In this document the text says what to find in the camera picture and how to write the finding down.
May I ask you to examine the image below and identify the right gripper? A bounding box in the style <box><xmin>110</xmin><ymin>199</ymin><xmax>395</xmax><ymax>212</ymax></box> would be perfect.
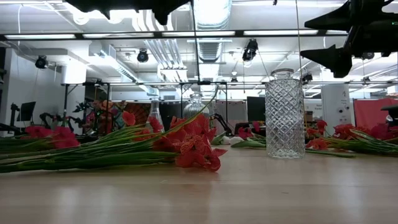
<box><xmin>300</xmin><ymin>0</ymin><xmax>398</xmax><ymax>78</ymax></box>

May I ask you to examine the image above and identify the red partition panel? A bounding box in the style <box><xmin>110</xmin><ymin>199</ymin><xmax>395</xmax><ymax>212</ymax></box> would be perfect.
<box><xmin>353</xmin><ymin>98</ymin><xmax>398</xmax><ymax>130</ymax></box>

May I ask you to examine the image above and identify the pink artificial flower bunch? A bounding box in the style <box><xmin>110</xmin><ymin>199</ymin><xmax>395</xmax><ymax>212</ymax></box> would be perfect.
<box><xmin>0</xmin><ymin>125</ymin><xmax>81</xmax><ymax>154</ymax></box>
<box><xmin>236</xmin><ymin>120</ymin><xmax>267</xmax><ymax>146</ymax></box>
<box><xmin>368</xmin><ymin>122</ymin><xmax>398</xmax><ymax>141</ymax></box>

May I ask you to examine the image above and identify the white pillar with controls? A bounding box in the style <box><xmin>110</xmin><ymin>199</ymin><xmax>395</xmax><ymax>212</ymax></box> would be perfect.
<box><xmin>321</xmin><ymin>83</ymin><xmax>354</xmax><ymax>135</ymax></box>

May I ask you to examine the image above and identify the black background equipment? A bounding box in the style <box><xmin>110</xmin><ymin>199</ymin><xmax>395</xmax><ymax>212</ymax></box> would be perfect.
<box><xmin>381</xmin><ymin>104</ymin><xmax>398</xmax><ymax>128</ymax></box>

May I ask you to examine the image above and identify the black hanging cable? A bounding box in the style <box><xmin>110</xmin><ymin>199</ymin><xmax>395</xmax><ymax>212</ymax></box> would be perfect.
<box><xmin>190</xmin><ymin>0</ymin><xmax>201</xmax><ymax>84</ymax></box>

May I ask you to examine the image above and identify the diamond cut glass vase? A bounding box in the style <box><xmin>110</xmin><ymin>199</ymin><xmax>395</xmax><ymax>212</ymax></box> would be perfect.
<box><xmin>264</xmin><ymin>68</ymin><xmax>306</xmax><ymax>159</ymax></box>

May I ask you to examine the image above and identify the silver ribbed air duct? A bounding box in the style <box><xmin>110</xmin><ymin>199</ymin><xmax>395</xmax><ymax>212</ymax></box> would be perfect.
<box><xmin>192</xmin><ymin>0</ymin><xmax>233</xmax><ymax>63</ymax></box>

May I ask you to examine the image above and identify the black metal table frame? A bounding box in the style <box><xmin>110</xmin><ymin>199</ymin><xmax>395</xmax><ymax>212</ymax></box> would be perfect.
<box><xmin>73</xmin><ymin>134</ymin><xmax>150</xmax><ymax>146</ymax></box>

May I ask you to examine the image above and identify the round ribbed glass vase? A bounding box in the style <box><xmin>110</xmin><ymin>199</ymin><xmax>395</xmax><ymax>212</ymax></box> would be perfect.
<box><xmin>182</xmin><ymin>93</ymin><xmax>210</xmax><ymax>121</ymax></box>

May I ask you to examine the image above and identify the colourful patterned fabric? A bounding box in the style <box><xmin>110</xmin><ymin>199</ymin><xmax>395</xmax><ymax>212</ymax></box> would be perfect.
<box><xmin>113</xmin><ymin>101</ymin><xmax>152</xmax><ymax>127</ymax></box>

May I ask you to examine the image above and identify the slim conical glass vase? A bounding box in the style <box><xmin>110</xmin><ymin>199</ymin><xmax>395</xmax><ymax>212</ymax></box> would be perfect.
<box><xmin>146</xmin><ymin>98</ymin><xmax>165</xmax><ymax>134</ymax></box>

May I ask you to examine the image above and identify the small black monitor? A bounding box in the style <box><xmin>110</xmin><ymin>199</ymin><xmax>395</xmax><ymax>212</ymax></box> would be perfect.
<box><xmin>16</xmin><ymin>101</ymin><xmax>37</xmax><ymax>123</ymax></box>

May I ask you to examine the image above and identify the black overhead crossbar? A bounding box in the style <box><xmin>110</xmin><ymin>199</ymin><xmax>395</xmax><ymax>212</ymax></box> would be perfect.
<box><xmin>0</xmin><ymin>29</ymin><xmax>351</xmax><ymax>41</ymax></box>

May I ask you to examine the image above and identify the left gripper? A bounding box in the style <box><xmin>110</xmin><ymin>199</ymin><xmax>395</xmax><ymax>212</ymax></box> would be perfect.
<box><xmin>63</xmin><ymin>0</ymin><xmax>191</xmax><ymax>26</ymax></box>

